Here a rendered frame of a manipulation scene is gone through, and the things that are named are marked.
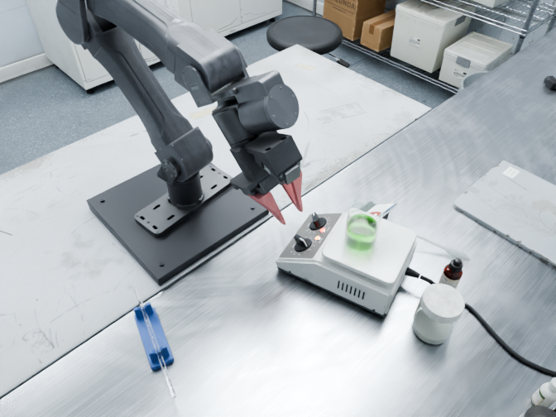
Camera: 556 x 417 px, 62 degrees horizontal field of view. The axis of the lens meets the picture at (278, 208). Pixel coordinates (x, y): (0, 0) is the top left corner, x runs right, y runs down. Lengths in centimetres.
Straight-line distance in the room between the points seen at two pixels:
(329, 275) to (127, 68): 46
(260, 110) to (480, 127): 72
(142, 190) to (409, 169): 56
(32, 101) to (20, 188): 220
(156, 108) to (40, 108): 240
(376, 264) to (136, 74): 48
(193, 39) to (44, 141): 226
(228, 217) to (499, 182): 56
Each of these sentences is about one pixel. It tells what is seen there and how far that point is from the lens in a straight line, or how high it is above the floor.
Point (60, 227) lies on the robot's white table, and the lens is 96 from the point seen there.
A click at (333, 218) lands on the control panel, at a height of 96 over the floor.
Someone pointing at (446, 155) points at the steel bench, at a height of 90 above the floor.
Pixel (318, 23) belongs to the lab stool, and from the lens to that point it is 226.
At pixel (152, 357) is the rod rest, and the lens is 71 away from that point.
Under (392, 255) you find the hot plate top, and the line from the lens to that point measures 73.
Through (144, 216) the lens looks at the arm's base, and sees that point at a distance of 88.
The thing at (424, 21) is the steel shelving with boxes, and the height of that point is 42.
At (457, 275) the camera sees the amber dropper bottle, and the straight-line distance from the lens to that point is 79.
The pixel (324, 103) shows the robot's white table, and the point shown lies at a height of 90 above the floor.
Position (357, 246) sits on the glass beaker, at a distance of 71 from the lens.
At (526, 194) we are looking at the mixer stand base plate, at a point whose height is 91.
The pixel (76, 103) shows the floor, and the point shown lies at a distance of 312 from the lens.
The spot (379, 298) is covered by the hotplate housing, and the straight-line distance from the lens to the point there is 73.
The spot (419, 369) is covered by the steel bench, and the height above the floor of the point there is 90.
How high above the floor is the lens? 154
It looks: 45 degrees down
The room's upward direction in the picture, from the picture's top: straight up
